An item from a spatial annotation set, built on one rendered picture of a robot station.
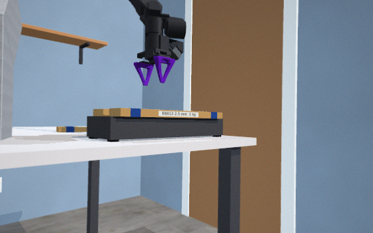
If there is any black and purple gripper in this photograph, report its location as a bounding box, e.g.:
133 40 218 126
134 33 175 86

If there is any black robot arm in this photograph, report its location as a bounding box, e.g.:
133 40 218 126
129 0 187 60

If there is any white welding electrode pack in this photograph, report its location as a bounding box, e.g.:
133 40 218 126
56 126 87 132
93 109 109 117
109 108 222 118

